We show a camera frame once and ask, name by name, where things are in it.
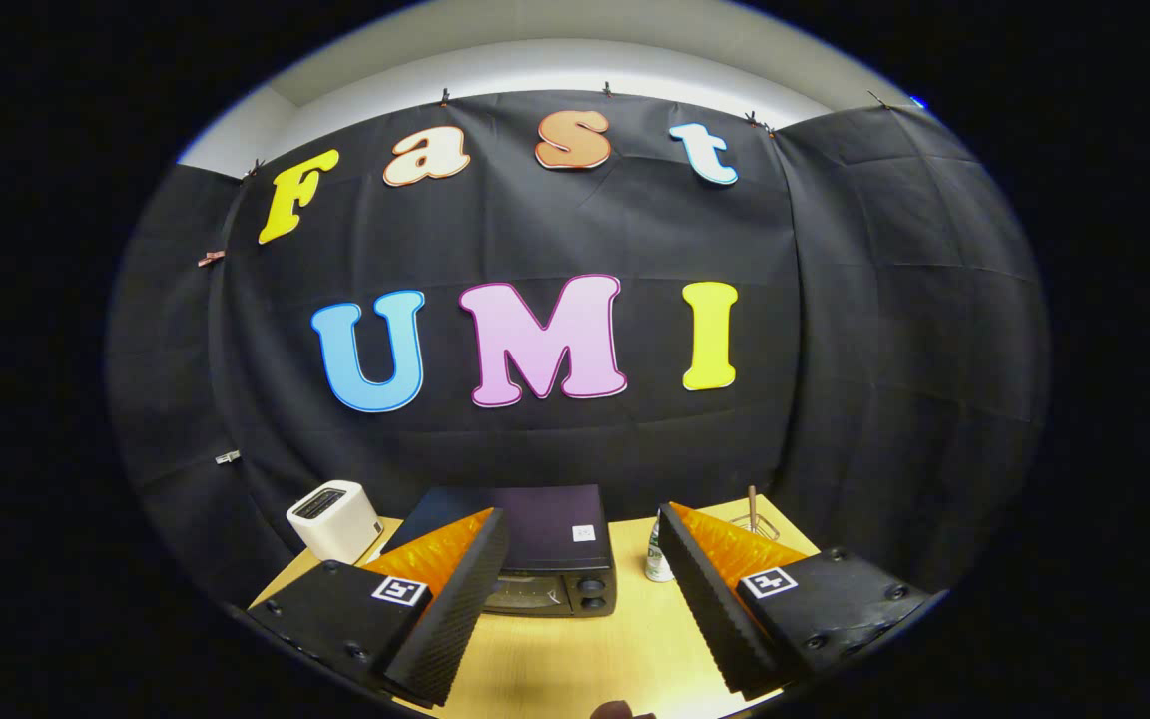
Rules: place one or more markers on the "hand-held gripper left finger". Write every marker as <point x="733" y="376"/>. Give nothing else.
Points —
<point x="455" y="619"/>

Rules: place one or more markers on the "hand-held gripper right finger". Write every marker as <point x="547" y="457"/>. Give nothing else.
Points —
<point x="710" y="609"/>

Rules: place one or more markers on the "black toaster oven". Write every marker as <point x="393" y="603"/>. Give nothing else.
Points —
<point x="555" y="539"/>

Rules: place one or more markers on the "white pop-up toaster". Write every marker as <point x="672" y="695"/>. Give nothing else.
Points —
<point x="333" y="524"/>

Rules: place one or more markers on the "white bottle with green label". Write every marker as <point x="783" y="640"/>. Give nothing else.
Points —
<point x="655" y="564"/>

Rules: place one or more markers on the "clear square utensil holder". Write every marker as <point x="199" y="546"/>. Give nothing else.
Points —
<point x="770" y="527"/>

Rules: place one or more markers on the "wooden stick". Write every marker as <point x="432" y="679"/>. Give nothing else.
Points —
<point x="753" y="504"/>

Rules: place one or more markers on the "red clothespin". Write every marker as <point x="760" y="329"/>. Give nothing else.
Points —
<point x="211" y="258"/>

